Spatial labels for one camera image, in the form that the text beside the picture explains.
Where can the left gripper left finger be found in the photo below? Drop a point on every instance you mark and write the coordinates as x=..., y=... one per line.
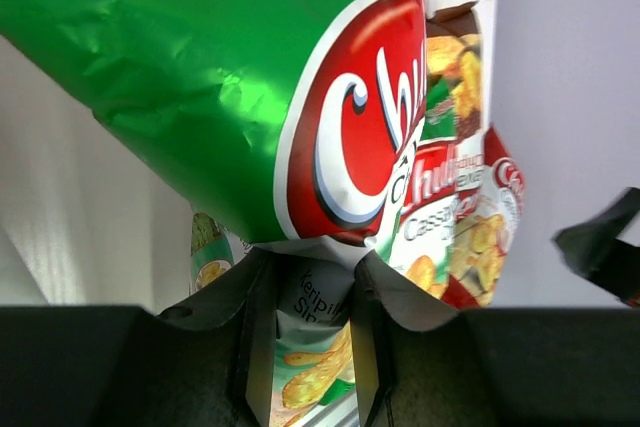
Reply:
x=205, y=361

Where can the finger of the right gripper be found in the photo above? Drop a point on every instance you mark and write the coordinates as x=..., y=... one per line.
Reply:
x=594, y=251

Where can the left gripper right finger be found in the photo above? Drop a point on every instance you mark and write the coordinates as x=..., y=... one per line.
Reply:
x=420, y=362

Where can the green chips bag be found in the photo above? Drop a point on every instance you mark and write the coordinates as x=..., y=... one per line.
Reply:
x=422, y=248
x=290, y=122

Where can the red chips bag left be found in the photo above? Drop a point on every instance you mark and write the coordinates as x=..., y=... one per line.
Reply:
x=313, y=350

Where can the red chips bag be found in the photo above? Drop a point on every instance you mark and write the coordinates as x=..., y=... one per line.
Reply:
x=485, y=234
x=313, y=350

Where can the red chips bag right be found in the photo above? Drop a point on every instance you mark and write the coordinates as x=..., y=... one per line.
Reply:
x=485, y=234

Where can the brown chips bag right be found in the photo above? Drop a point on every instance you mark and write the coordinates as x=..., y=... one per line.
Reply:
x=455, y=53

